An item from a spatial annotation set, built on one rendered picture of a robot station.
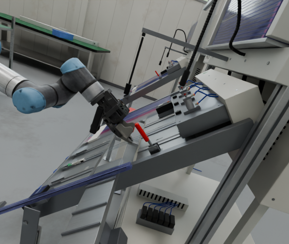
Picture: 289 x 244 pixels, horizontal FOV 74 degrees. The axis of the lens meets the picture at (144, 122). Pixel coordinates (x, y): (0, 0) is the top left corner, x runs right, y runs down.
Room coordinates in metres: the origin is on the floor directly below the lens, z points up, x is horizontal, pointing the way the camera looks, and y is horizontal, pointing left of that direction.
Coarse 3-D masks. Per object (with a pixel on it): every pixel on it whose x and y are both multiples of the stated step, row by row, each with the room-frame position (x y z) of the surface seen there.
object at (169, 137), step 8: (152, 120) 0.83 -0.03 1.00; (160, 120) 0.78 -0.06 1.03; (168, 120) 0.74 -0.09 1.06; (144, 128) 0.76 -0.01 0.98; (152, 128) 0.72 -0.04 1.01; (168, 128) 0.65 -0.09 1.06; (176, 128) 0.62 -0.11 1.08; (152, 136) 0.64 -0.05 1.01; (160, 136) 0.61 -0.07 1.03; (168, 136) 0.58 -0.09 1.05; (176, 136) 0.56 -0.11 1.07; (192, 136) 0.52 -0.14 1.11; (144, 144) 0.59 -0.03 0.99; (160, 144) 0.55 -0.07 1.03; (168, 144) 0.52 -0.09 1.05; (176, 144) 0.51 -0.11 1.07; (144, 152) 0.53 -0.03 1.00; (136, 160) 0.50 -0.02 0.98
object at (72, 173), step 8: (112, 136) 0.84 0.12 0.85; (88, 144) 0.88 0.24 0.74; (96, 144) 0.82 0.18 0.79; (104, 144) 0.76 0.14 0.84; (80, 152) 0.78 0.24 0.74; (88, 152) 0.75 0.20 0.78; (96, 152) 0.70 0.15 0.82; (72, 160) 0.73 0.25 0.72; (88, 160) 0.65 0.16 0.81; (96, 160) 0.62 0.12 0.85; (64, 168) 0.65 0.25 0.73; (72, 168) 0.63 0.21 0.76; (80, 168) 0.60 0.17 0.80; (88, 168) 0.57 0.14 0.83; (64, 176) 0.59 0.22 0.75; (72, 176) 0.56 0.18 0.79; (80, 176) 0.54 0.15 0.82; (56, 184) 0.54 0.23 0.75; (64, 184) 0.52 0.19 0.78
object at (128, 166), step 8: (112, 168) 0.34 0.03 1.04; (120, 168) 0.34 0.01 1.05; (128, 168) 0.34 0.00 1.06; (88, 176) 0.35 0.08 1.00; (96, 176) 0.33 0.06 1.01; (104, 176) 0.33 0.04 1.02; (72, 184) 0.33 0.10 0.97; (80, 184) 0.33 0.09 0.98; (48, 192) 0.33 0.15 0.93; (56, 192) 0.33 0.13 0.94; (24, 200) 0.33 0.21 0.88; (32, 200) 0.33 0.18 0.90; (40, 200) 0.33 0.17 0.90; (0, 208) 0.33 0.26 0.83; (8, 208) 0.32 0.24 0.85; (16, 208) 0.32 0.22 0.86
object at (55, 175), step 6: (84, 144) 0.89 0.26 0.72; (78, 150) 0.81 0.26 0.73; (72, 156) 0.75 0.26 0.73; (66, 162) 0.69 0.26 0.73; (60, 168) 0.64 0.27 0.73; (54, 174) 0.60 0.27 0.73; (60, 174) 0.62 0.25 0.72; (48, 180) 0.56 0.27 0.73; (54, 180) 0.58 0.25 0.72; (42, 186) 0.52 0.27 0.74
